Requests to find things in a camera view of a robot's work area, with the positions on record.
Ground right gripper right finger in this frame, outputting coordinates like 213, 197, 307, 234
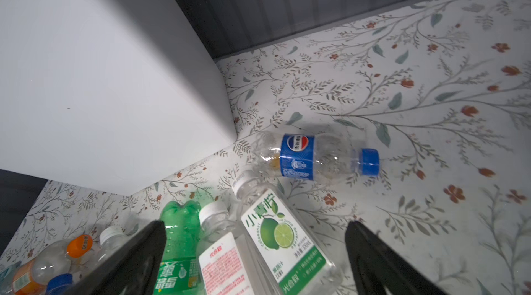
345, 221, 444, 294

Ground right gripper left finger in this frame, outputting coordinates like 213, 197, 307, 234
65, 220, 167, 295

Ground green Sprite bottle label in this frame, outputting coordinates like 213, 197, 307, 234
153, 200, 204, 294

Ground Pepsi bottle near bin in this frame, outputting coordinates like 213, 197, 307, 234
252, 132, 380, 182

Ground white waste bin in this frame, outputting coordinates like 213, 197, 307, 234
1, 0, 236, 195

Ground clear crumpled tall bottle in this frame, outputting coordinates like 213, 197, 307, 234
78, 226, 129, 279

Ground blue label water bottle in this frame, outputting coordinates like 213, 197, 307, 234
45, 274, 73, 295

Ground orange cap clear bottle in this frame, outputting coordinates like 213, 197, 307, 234
10, 234, 93, 295

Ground lime label square bottle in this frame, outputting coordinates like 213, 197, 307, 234
232, 170, 343, 294

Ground pink label square bottle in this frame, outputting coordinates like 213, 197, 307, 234
196, 200, 266, 295

